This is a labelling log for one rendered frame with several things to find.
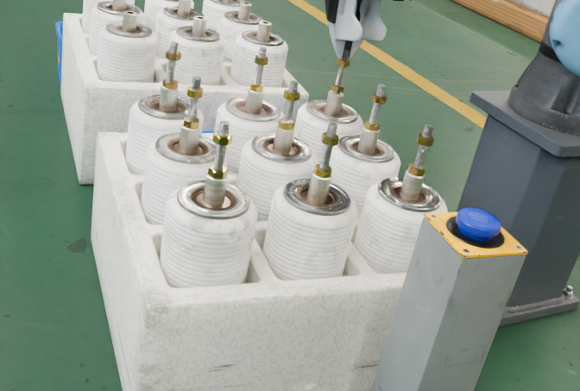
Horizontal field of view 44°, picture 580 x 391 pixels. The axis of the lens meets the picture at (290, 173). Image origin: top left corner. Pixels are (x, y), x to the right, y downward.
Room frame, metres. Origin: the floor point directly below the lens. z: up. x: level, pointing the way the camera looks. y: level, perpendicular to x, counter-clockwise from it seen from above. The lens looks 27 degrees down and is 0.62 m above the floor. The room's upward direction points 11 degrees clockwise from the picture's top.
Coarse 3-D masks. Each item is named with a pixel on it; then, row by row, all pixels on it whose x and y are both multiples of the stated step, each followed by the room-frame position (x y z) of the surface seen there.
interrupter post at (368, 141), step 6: (366, 132) 0.85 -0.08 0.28; (372, 132) 0.85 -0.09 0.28; (378, 132) 0.85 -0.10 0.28; (360, 138) 0.86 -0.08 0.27; (366, 138) 0.85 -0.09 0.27; (372, 138) 0.85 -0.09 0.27; (360, 144) 0.85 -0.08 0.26; (366, 144) 0.85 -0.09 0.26; (372, 144) 0.85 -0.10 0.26; (360, 150) 0.85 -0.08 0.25; (366, 150) 0.85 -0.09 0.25; (372, 150) 0.85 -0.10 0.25
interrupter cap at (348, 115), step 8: (312, 104) 0.97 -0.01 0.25; (320, 104) 0.98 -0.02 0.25; (344, 104) 0.99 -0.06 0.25; (312, 112) 0.94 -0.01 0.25; (320, 112) 0.95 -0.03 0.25; (344, 112) 0.97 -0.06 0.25; (352, 112) 0.97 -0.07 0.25; (328, 120) 0.93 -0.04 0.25; (336, 120) 0.93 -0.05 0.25; (344, 120) 0.93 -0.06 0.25; (352, 120) 0.94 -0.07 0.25
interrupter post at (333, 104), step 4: (328, 92) 0.96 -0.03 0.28; (332, 92) 0.96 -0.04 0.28; (328, 96) 0.96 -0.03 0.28; (332, 96) 0.95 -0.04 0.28; (336, 96) 0.95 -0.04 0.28; (340, 96) 0.96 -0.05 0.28; (328, 100) 0.96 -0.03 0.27; (332, 100) 0.95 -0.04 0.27; (336, 100) 0.95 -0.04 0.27; (340, 100) 0.96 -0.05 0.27; (328, 104) 0.96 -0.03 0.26; (332, 104) 0.95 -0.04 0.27; (336, 104) 0.95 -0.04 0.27; (340, 104) 0.96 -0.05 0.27; (328, 108) 0.96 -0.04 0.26; (332, 108) 0.95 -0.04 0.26; (336, 108) 0.95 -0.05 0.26; (340, 108) 0.96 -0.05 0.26; (328, 112) 0.95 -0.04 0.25; (332, 112) 0.95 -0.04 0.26; (336, 112) 0.95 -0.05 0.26
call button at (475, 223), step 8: (464, 208) 0.59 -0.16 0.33; (472, 208) 0.59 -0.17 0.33; (464, 216) 0.57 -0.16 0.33; (472, 216) 0.58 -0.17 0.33; (480, 216) 0.58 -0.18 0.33; (488, 216) 0.58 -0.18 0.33; (464, 224) 0.56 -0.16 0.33; (472, 224) 0.56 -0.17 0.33; (480, 224) 0.56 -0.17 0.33; (488, 224) 0.57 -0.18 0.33; (496, 224) 0.57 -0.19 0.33; (464, 232) 0.57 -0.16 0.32; (472, 232) 0.56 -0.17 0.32; (480, 232) 0.56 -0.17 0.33; (488, 232) 0.56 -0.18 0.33; (496, 232) 0.56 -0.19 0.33; (480, 240) 0.56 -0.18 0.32; (488, 240) 0.57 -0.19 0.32
